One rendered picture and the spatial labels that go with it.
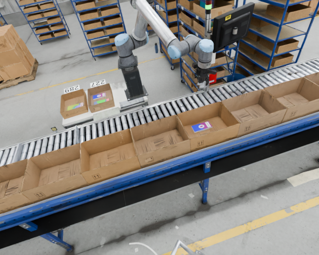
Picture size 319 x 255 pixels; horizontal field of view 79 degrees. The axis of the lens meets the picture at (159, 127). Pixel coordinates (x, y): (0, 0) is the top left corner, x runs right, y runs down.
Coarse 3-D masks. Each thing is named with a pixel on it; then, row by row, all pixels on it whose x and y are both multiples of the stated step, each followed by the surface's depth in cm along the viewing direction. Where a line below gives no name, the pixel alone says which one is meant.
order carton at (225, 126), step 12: (204, 108) 162; (216, 108) 166; (180, 120) 164; (192, 120) 168; (204, 120) 171; (216, 120) 169; (228, 120) 158; (192, 132) 163; (204, 132) 162; (216, 132) 141; (228, 132) 145; (192, 144) 143; (204, 144) 147; (216, 144) 151
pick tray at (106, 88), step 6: (108, 84) 247; (90, 90) 245; (96, 90) 247; (102, 90) 249; (108, 90) 251; (90, 96) 245; (108, 96) 241; (90, 102) 234; (102, 102) 218; (108, 102) 220; (90, 108) 219; (96, 108) 221; (102, 108) 223
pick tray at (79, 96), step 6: (78, 90) 244; (66, 96) 244; (72, 96) 247; (78, 96) 250; (84, 96) 232; (60, 102) 229; (66, 102) 244; (72, 102) 242; (78, 102) 240; (84, 102) 239; (60, 108) 221; (66, 108) 235; (78, 108) 218; (84, 108) 221; (66, 114) 218; (72, 114) 221; (78, 114) 224
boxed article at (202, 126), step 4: (196, 124) 167; (200, 124) 166; (204, 124) 166; (208, 124) 165; (192, 128) 165; (196, 128) 164; (200, 128) 164; (204, 128) 163; (208, 128) 163; (196, 132) 162
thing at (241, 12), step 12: (228, 12) 164; (240, 12) 168; (252, 12) 178; (216, 24) 161; (228, 24) 166; (240, 24) 175; (216, 36) 168; (228, 36) 175; (240, 36) 185; (216, 48) 177
